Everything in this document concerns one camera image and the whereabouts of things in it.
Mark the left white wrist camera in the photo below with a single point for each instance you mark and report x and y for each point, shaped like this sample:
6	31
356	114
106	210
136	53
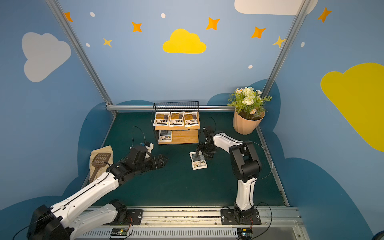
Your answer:
149	146

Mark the left small circuit board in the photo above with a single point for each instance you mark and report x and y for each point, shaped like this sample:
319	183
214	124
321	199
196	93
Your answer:
119	233

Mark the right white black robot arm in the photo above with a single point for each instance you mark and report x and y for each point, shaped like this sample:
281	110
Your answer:
246	166

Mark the potted artificial flower plant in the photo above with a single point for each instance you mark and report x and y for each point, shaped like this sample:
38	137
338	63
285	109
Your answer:
249	109

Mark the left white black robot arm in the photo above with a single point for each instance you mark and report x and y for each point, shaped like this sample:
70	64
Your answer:
66	221

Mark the aluminium front rail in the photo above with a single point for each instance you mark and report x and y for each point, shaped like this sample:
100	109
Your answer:
198	223

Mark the grey coffee bag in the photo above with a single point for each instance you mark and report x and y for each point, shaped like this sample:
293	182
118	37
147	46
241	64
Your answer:
198	161
165	136

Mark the yellow coffee bag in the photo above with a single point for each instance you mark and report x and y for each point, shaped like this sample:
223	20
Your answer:
191	119
176	119
161	119

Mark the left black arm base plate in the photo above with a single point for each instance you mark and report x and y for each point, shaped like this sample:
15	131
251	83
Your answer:
131	216

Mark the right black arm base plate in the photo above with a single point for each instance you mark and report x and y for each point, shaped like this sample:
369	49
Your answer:
236	217

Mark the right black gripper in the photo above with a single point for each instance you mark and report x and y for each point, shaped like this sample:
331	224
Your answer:
207	147

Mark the right small circuit board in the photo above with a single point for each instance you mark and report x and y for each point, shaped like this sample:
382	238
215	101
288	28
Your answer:
244	233

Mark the brown slotted spatula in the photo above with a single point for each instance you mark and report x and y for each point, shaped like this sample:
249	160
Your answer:
99	161

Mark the small circuit board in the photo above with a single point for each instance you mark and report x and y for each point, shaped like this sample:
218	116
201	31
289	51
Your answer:
244	233
119	233

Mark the two-tier wooden wire shelf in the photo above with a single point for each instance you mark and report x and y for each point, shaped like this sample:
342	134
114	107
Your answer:
180	135

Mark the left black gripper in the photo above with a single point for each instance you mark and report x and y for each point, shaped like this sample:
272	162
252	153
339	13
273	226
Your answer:
149	162

